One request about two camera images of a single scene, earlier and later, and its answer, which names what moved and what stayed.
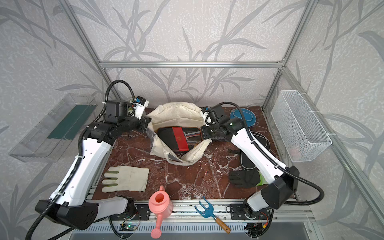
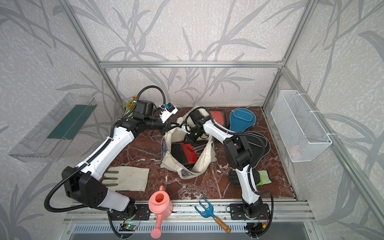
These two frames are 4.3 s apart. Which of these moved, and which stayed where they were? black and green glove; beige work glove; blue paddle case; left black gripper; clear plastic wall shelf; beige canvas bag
Moved: left black gripper; beige canvas bag
Stayed: clear plastic wall shelf; black and green glove; beige work glove; blue paddle case
